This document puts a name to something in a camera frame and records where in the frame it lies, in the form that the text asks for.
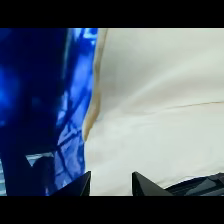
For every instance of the cream white shirt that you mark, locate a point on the cream white shirt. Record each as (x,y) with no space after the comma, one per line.
(156,110)

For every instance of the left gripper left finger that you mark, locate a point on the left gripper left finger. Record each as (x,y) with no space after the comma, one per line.
(81,186)

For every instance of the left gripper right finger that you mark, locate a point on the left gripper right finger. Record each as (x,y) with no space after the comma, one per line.
(142,187)

